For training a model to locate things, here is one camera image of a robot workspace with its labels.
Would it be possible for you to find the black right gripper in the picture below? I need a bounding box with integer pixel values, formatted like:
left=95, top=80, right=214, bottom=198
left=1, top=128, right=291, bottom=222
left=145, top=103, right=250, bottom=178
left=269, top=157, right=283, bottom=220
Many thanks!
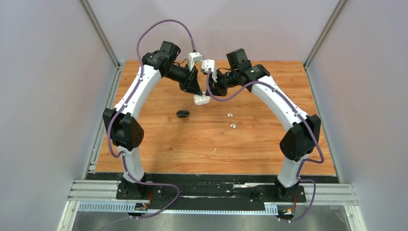
left=205, top=69, right=238, bottom=97

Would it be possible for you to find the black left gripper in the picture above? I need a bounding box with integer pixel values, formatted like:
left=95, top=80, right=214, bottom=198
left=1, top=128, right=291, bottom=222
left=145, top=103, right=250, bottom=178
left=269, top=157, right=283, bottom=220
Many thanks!
left=164, top=64, right=203, bottom=97

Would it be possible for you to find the white earbud charging case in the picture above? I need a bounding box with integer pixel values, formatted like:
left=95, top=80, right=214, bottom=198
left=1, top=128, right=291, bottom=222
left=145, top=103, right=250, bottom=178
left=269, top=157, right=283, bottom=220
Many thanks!
left=193, top=94, right=211, bottom=105

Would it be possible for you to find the black earbud charging case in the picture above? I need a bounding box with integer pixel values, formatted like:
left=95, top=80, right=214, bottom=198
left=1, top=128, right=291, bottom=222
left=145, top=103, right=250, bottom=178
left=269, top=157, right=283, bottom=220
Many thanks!
left=176, top=110, right=190, bottom=118

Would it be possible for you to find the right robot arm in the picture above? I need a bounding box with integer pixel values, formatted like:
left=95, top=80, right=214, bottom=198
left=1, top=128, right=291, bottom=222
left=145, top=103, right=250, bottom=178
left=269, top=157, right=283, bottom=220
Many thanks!
left=202, top=48, right=321, bottom=201

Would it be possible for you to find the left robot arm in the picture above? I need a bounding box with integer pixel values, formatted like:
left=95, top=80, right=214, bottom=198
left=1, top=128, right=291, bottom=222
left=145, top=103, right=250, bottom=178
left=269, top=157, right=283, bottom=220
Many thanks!
left=102, top=41, right=204, bottom=199

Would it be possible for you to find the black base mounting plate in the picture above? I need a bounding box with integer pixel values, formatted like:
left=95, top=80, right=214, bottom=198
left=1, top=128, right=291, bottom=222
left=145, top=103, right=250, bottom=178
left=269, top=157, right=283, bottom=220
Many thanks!
left=85, top=172, right=341, bottom=212

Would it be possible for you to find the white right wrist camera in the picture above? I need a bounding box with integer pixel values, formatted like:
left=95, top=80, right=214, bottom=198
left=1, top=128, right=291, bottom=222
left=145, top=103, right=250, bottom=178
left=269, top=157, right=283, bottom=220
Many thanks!
left=201, top=59, right=217, bottom=82

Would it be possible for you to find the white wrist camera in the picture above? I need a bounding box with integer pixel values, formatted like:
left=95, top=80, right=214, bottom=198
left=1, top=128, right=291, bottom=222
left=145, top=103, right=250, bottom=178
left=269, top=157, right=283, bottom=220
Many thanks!
left=188, top=51, right=204, bottom=71
left=201, top=59, right=217, bottom=82

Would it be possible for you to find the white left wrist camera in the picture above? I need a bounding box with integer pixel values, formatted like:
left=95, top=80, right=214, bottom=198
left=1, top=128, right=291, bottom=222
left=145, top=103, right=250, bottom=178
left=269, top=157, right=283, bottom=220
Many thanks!
left=188, top=51, right=204, bottom=71

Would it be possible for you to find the left aluminium corner post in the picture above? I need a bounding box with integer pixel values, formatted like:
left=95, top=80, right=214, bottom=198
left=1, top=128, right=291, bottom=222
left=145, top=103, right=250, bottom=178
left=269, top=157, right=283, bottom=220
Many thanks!
left=78, top=0, right=121, bottom=69

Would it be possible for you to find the aluminium corner post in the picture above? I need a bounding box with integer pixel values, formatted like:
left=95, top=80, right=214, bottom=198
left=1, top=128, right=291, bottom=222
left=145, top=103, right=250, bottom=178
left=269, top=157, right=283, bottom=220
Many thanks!
left=303, top=0, right=348, bottom=70
left=78, top=0, right=121, bottom=69

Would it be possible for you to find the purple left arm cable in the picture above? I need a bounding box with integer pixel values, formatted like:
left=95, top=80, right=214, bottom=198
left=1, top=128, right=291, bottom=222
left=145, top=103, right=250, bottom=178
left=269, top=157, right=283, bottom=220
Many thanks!
left=106, top=19, right=197, bottom=219

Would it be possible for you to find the aluminium frame rail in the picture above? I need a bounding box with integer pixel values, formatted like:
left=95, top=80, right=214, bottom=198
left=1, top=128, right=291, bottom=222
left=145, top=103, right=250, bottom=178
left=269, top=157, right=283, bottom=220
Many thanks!
left=68, top=180, right=358, bottom=206

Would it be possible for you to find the right aluminium corner post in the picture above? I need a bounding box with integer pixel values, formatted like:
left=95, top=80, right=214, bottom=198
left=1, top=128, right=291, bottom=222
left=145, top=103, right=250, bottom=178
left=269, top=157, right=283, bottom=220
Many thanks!
left=303, top=0, right=348, bottom=70

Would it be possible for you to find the slotted cable duct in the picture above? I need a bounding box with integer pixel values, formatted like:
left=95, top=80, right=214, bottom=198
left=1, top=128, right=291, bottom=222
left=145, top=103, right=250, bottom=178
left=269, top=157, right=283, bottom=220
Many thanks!
left=78, top=201, right=279, bottom=216

